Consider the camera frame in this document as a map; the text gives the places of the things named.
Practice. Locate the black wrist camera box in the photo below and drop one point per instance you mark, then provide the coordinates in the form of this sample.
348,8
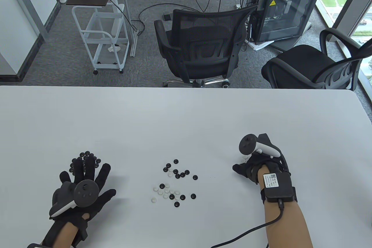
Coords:
36,246
279,187

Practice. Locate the white papers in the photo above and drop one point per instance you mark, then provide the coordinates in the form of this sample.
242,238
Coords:
258,46

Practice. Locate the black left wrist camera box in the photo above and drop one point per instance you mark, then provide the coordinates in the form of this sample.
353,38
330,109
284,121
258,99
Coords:
36,246

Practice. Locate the aluminium profile rods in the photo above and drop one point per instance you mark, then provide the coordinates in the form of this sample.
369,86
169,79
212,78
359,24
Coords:
126,3

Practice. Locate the black white left hand controller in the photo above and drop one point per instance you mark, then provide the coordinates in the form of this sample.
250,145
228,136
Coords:
85,193

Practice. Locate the black glass computer tower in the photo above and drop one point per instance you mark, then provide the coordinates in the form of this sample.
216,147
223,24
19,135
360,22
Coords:
284,12

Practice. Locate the person's right hand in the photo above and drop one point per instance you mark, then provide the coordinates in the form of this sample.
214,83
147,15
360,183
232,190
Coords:
250,168

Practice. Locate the person's left forearm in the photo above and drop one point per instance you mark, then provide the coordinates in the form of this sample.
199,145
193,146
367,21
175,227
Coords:
66,235

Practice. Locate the black white right hand controller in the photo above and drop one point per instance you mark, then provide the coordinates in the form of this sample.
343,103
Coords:
247,143

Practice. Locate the group of black Go stones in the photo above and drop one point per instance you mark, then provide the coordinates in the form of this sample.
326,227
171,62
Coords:
86,153

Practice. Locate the black office chair curved armrests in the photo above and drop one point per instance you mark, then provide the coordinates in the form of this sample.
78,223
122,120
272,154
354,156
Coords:
299,59

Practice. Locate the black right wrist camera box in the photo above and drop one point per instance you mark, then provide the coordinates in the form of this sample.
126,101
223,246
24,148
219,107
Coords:
279,187

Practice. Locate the pile of mixed Go stones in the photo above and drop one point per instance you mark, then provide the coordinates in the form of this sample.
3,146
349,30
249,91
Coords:
175,161

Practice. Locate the group of white Go stones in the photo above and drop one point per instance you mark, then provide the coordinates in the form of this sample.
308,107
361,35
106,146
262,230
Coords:
244,159

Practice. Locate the black power adapter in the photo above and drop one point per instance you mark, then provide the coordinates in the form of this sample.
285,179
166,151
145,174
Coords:
167,16

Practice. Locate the person's left hand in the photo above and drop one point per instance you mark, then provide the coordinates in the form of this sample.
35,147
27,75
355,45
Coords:
90,172

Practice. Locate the person's right forearm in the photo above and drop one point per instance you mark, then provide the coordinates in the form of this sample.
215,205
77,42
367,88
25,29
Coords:
287,224

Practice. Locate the white rolling cart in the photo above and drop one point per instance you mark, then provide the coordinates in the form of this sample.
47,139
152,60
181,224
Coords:
109,22

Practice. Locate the black mesh office chair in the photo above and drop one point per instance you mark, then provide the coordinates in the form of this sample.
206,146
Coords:
203,21

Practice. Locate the black white hand controller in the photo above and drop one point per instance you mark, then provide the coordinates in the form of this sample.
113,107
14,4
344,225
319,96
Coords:
85,193
247,143

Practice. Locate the white crumpled tissue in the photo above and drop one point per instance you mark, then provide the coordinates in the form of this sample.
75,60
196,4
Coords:
114,48

